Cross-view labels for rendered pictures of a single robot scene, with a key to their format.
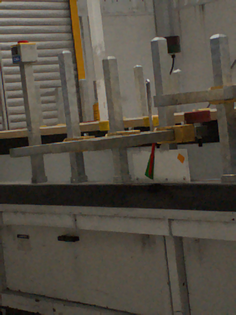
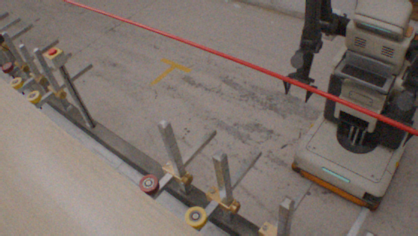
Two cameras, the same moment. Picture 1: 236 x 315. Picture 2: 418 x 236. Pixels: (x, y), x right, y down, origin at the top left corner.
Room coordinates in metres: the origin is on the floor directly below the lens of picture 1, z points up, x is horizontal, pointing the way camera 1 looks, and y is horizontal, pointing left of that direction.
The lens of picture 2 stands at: (4.52, 0.83, 2.01)
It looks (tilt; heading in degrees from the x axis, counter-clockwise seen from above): 47 degrees down; 173
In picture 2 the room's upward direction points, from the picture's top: 10 degrees counter-clockwise
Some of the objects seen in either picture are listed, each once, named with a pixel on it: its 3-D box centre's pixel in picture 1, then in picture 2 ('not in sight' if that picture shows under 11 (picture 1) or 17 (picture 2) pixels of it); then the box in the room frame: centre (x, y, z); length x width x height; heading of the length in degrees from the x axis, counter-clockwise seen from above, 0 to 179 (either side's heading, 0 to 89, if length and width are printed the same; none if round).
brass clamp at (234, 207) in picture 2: not in sight; (223, 201); (3.87, 0.90, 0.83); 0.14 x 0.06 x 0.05; 38
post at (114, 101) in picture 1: (117, 130); (37, 75); (2.70, -0.01, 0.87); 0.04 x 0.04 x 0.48; 38
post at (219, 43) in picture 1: (226, 121); (8, 54); (2.31, -0.31, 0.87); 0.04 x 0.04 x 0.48; 38
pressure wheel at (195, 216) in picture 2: not in sight; (197, 222); (3.94, 0.78, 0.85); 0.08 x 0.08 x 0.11
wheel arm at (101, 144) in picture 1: (150, 138); (33, 57); (2.41, -0.10, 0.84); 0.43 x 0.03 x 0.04; 128
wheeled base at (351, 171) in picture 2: not in sight; (353, 148); (3.40, 1.89, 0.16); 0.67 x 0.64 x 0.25; 128
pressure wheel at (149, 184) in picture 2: not in sight; (151, 189); (3.74, 0.63, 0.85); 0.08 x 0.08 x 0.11
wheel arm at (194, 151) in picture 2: not in sight; (184, 162); (3.62, 0.78, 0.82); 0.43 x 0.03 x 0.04; 128
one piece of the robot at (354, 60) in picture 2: not in sight; (364, 78); (3.58, 1.66, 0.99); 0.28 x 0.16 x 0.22; 38
